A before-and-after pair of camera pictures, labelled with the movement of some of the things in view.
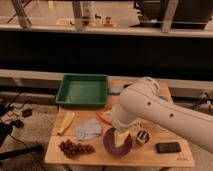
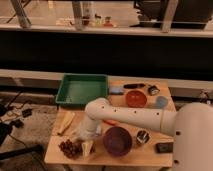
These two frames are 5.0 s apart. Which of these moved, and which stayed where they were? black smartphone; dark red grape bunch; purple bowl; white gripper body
Moved: white gripper body
Stayed: black smartphone; dark red grape bunch; purple bowl
